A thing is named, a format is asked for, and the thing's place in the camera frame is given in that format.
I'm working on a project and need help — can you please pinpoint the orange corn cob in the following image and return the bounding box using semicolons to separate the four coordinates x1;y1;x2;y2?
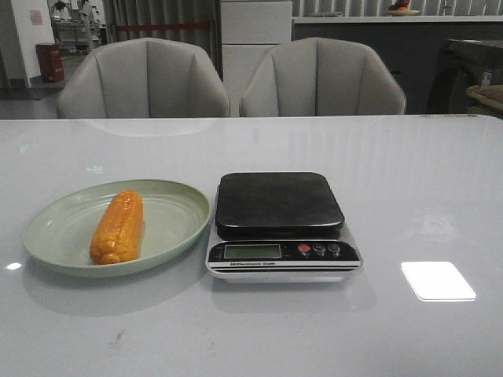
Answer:
90;190;144;265

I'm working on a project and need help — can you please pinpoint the black silver kitchen scale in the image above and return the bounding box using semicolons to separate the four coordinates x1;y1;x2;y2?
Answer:
205;172;363;283

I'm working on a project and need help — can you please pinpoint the grey upholstered chair right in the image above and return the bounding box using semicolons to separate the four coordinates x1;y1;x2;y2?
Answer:
239;37;406;117

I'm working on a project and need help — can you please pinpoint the grey upholstered chair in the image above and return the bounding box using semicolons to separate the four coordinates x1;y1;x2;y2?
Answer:
239;37;406;117
56;38;230;119

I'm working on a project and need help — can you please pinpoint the grey upholstered chair left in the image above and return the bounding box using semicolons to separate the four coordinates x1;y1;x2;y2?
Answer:
56;38;230;119

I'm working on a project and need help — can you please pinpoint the white refrigerator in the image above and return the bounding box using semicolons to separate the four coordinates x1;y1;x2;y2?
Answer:
220;1;292;101

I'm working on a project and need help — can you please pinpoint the red barrier belt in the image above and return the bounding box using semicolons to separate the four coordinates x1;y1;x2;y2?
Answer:
116;21;212;32

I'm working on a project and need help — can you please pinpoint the green round plate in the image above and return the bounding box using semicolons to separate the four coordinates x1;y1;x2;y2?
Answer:
22;180;211;278

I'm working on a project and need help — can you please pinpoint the dark grey sideboard counter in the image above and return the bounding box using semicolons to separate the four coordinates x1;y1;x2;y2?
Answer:
292;16;502;114

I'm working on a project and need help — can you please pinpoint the red bin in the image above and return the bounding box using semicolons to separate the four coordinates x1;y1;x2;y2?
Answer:
35;42;64;82

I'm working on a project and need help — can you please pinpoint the dark appliance at right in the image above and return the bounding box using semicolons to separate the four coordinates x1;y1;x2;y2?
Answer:
426;39;502;114

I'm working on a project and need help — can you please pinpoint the beige cushion at right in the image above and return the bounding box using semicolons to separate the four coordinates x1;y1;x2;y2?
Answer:
466;84;503;119

